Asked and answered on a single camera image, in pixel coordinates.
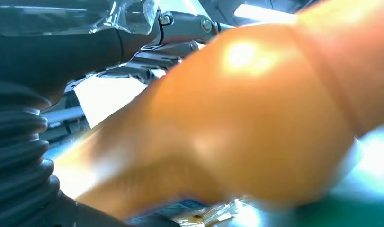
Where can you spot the orange plastic bottle with label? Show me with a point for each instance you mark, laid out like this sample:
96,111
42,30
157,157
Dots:
257,125

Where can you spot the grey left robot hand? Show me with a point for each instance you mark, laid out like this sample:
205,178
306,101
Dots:
69,50

